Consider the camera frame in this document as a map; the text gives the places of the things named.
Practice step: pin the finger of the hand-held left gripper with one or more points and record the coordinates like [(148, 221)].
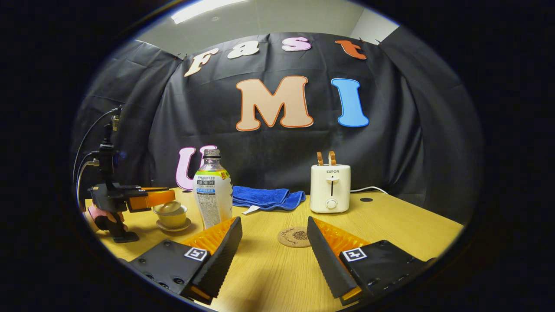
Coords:
[(151, 200), (156, 189)]

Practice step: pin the toast bread slice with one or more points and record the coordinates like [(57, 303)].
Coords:
[(332, 158), (320, 159)]

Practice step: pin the cream teacup lid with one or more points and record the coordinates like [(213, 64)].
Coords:
[(167, 208)]

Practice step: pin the cream ceramic saucer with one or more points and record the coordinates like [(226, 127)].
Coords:
[(184, 226)]

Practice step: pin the black backdrop cloth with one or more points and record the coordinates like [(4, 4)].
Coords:
[(277, 151)]

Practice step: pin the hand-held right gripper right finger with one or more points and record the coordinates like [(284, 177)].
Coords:
[(329, 264)]

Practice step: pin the round cork coaster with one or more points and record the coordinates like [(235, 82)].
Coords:
[(292, 237)]

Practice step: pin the white toaster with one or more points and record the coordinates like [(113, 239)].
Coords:
[(330, 186)]

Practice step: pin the blue folded towel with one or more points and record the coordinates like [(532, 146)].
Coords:
[(264, 197)]

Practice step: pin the cream ceramic teacup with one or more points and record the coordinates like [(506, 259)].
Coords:
[(173, 220)]

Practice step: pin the clear plastic water bottle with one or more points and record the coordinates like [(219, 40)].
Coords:
[(212, 195)]

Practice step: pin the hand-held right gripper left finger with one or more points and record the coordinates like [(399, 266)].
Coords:
[(221, 264)]

